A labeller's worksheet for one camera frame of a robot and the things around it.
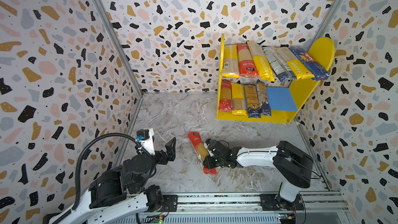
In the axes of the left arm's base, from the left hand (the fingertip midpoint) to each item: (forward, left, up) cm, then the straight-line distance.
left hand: (167, 138), depth 60 cm
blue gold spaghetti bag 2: (+42, -52, -16) cm, 69 cm away
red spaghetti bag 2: (+7, -12, -28) cm, 32 cm away
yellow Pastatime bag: (+34, -36, -16) cm, 52 cm away
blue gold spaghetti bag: (+33, -44, -16) cm, 57 cm away
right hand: (+1, -13, -29) cm, 32 cm away
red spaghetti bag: (+38, -28, -16) cm, 50 cm away
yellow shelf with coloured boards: (+35, -66, -19) cm, 77 cm away
